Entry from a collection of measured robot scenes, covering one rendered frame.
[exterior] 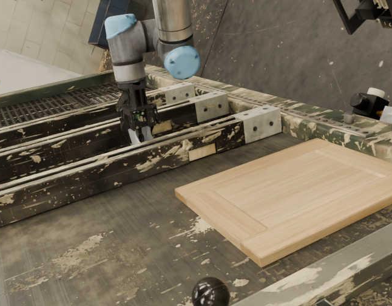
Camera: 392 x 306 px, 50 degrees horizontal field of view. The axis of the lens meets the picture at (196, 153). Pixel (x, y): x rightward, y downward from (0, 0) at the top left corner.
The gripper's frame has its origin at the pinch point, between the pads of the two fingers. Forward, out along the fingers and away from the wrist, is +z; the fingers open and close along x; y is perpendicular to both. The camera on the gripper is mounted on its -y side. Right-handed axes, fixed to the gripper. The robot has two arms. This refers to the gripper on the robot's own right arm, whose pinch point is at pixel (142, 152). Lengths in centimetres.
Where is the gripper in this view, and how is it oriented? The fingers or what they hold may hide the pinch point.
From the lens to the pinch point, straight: 113.9
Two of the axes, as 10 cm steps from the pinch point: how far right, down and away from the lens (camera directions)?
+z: 1.3, 9.2, 3.7
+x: 8.7, -2.9, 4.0
